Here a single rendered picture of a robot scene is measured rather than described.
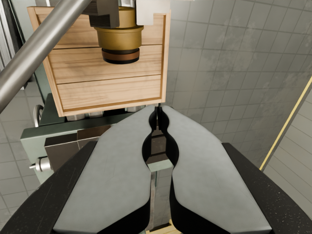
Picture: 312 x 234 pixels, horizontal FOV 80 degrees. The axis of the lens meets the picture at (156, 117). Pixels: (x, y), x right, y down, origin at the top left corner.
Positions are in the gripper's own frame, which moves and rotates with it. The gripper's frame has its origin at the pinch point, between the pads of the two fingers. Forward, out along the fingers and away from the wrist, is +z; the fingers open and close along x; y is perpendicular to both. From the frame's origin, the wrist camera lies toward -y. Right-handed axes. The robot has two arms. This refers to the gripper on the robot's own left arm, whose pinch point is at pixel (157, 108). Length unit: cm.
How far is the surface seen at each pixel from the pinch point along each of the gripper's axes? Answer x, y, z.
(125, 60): -5.5, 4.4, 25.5
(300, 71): 175, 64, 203
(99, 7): -7.9, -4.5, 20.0
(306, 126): 213, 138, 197
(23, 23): -50, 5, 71
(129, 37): -4.4, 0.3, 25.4
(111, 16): -6.8, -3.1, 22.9
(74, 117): -27, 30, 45
